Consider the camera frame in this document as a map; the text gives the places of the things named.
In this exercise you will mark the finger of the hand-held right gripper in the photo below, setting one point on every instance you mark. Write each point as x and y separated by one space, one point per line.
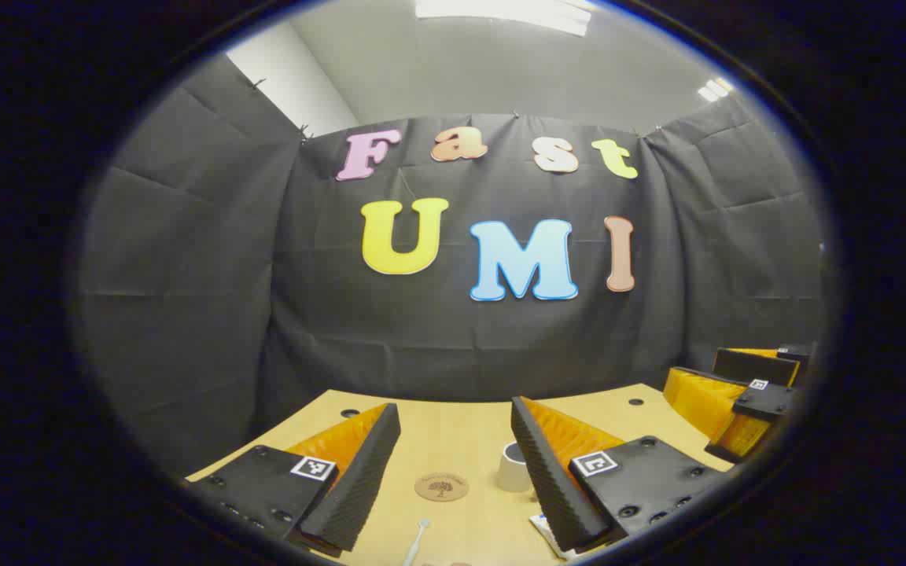
767 401
752 366

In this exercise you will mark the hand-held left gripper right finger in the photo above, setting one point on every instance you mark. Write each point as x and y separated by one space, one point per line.
547 479

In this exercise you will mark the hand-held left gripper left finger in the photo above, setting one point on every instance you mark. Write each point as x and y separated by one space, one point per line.
359 479

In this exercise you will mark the white toothpaste tube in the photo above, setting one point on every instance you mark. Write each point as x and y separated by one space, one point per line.
543 528

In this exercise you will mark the white toothbrush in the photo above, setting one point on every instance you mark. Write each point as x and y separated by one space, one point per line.
415 542

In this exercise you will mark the light wooden desktop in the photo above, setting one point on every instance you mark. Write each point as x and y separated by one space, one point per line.
453 440

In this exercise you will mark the black backdrop cloth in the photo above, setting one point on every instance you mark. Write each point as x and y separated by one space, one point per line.
421 346

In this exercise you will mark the small ceiling light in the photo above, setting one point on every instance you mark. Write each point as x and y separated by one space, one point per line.
715 89

